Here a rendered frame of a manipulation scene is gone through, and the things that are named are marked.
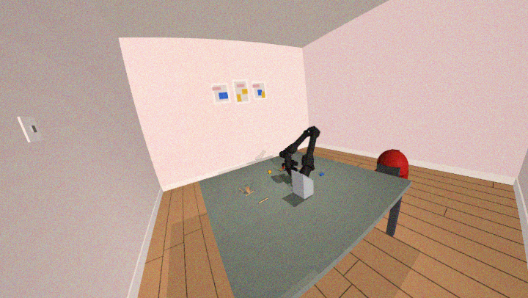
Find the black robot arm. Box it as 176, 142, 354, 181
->
279, 126, 320, 177

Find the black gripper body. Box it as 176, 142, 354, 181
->
282, 159, 298, 172

